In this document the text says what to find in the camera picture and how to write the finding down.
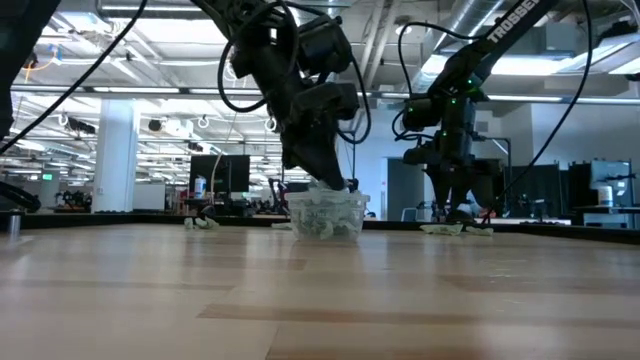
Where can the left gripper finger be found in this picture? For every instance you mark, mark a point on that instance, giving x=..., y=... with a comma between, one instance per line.
x=312, y=155
x=341, y=160

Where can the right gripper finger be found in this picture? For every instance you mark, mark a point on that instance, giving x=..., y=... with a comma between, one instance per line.
x=442, y=192
x=477, y=185

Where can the green white sweetener packet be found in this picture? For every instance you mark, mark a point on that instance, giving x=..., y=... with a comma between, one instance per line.
x=312, y=228
x=210, y=222
x=480, y=231
x=192, y=223
x=281, y=226
x=345, y=228
x=431, y=227
x=452, y=231

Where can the clear plastic cup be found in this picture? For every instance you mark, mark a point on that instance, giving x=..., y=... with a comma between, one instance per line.
x=327, y=200

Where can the grey door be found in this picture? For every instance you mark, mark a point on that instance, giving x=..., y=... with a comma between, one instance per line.
x=400, y=192

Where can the dark partition panel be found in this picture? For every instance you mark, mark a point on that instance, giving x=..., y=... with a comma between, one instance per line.
x=540, y=190

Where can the black monitor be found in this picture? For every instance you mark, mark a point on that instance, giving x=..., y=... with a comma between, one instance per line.
x=222, y=172

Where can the white canister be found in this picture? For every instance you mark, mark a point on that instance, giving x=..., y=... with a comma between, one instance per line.
x=605, y=196
x=200, y=187

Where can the ceiling light panel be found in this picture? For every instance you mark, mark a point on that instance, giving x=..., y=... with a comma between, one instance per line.
x=540, y=65

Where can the grey equipment cabinet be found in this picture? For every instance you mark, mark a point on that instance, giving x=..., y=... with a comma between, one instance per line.
x=620, y=175

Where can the white pillar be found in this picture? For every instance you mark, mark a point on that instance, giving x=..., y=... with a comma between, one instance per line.
x=115, y=155

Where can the background robot arms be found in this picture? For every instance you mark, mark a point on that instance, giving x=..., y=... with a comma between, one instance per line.
x=74, y=201

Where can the black curved conduit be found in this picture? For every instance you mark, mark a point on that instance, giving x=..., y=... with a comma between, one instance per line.
x=20, y=198

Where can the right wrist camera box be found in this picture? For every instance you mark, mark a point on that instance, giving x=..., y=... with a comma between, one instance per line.
x=422, y=156

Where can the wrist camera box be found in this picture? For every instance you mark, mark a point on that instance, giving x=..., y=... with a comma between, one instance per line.
x=422, y=156
x=330, y=100

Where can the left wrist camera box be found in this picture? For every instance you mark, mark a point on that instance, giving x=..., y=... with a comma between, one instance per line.
x=330, y=100

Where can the silver metal post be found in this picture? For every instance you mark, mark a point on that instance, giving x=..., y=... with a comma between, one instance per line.
x=14, y=225

